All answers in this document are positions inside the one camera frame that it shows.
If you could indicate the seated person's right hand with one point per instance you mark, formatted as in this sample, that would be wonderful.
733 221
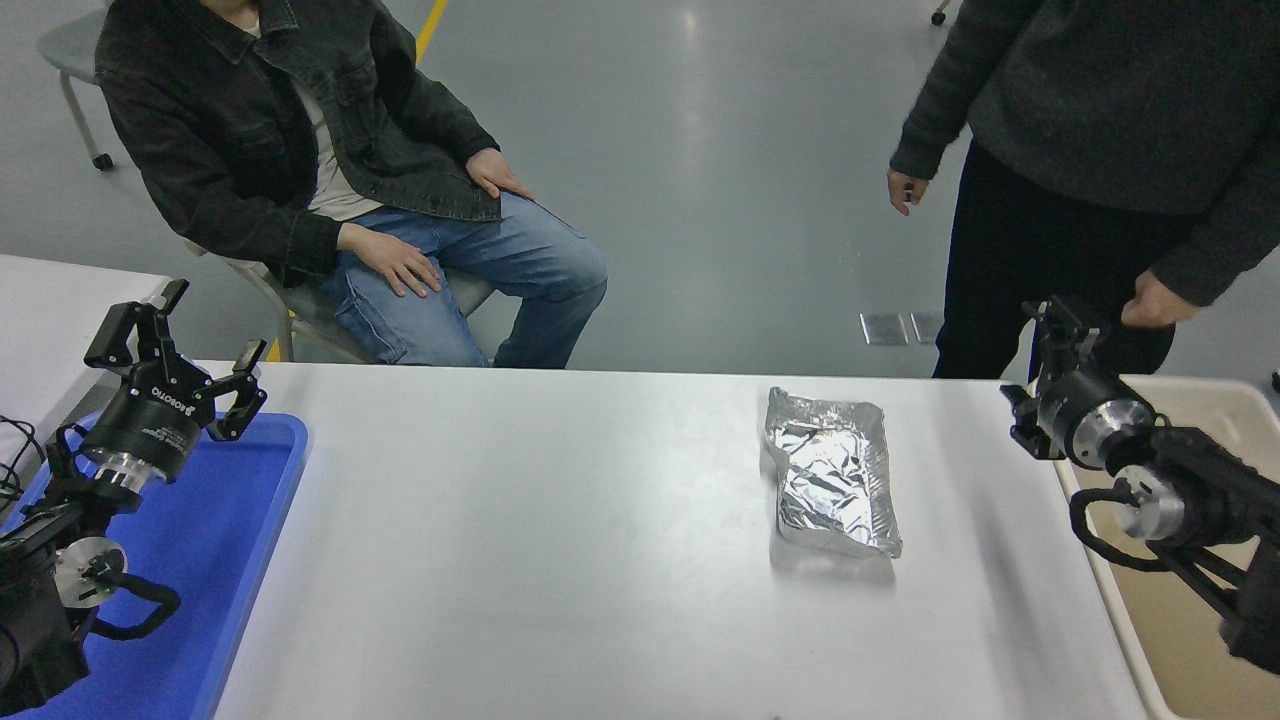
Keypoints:
395 262

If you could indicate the grey wheeled chair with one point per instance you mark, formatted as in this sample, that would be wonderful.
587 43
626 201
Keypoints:
70 45

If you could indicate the large pale beige bin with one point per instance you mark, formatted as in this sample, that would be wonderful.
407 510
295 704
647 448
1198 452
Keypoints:
1230 420

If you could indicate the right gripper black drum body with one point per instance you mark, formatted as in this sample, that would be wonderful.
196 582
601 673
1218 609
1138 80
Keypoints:
1070 410

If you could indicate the standing person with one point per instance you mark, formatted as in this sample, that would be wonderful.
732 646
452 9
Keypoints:
1100 100

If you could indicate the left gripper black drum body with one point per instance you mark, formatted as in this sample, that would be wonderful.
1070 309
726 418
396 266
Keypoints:
150 420

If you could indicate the standing person's left hand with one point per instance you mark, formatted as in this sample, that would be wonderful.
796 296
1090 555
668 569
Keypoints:
1158 305

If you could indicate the white wheeled chair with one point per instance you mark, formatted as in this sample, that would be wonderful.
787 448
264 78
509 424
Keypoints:
940 15

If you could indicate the seated person's left hand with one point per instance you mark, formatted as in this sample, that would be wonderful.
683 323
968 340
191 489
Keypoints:
495 175

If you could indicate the metal floor socket plate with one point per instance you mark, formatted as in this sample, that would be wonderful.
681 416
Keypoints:
924 328
884 329

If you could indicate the seated person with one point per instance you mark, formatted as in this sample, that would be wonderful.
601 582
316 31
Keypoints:
220 130

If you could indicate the standing person's right hand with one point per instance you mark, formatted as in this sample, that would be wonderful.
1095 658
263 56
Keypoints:
907 192

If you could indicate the pale chair under seated person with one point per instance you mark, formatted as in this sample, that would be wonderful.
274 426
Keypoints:
470 292

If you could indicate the silver foil tray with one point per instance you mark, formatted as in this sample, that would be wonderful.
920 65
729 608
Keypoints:
835 480

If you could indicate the blue plastic tray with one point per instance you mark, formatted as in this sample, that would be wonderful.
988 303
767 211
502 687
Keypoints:
200 540

